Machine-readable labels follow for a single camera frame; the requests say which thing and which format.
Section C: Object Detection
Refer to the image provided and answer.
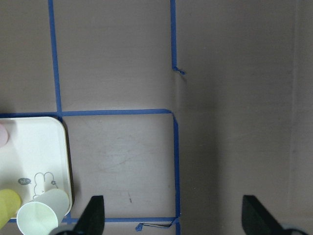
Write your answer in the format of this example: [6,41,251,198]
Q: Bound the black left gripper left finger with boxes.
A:
[72,195,105,235]

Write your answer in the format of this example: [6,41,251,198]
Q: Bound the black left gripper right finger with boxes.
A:
[242,195,289,235]

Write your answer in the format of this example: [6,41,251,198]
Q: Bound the pale green plastic cup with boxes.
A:
[17,188,70,235]

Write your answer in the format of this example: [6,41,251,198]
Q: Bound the yellow plastic cup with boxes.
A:
[0,189,22,228]

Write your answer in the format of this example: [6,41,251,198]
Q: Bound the pink plastic cup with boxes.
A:
[0,124,8,147]

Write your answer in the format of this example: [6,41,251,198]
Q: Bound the white rabbit print tray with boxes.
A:
[0,117,73,212]

